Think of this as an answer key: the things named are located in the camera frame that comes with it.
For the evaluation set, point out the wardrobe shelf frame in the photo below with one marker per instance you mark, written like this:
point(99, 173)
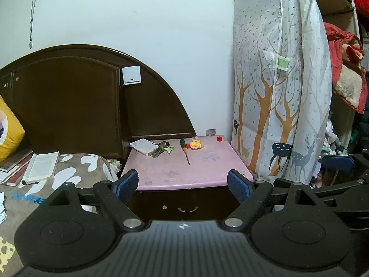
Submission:
point(331, 3)

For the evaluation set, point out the white wall switch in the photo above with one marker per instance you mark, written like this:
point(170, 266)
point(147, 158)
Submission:
point(131, 75)

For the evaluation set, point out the yellow pillow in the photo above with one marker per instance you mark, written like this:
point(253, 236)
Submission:
point(10, 132)

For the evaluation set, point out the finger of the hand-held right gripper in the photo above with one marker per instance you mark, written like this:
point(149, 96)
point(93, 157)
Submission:
point(338, 163)
point(340, 189)

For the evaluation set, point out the red fleece lined garment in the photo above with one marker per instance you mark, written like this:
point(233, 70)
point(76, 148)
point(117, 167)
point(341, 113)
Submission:
point(340, 49)

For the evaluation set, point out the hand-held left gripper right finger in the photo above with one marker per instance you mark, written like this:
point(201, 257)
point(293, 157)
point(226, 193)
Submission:
point(239, 186)

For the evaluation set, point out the pile of clothes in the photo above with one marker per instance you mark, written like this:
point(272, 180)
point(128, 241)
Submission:
point(331, 147)

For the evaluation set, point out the dark wooden headboard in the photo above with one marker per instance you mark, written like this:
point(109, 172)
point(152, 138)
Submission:
point(72, 101)

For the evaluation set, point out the pink top nightstand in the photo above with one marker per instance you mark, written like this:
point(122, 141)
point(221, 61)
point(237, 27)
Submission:
point(178, 173)

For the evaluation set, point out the open book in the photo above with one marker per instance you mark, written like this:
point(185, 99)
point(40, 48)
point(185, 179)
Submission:
point(41, 167)

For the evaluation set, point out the stack of books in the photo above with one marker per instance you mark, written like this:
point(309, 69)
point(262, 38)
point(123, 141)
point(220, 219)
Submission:
point(14, 176)

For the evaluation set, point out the white paper sheets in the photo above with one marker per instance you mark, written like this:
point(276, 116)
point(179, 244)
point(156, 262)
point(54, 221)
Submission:
point(1, 207)

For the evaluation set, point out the deer print wardrobe cover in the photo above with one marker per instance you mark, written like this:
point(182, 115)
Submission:
point(276, 78)

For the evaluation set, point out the white flat box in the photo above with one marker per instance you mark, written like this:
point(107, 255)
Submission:
point(142, 147)

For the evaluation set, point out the yellow plastic toy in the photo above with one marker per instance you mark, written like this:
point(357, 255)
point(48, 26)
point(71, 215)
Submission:
point(195, 144)

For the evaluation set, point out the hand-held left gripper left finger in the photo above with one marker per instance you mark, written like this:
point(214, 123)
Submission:
point(126, 186)

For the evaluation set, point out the crumpled white tissue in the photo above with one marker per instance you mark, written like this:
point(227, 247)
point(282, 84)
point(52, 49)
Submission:
point(116, 166)

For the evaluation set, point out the brown cover book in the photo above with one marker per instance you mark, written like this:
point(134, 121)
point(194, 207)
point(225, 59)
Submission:
point(17, 157)

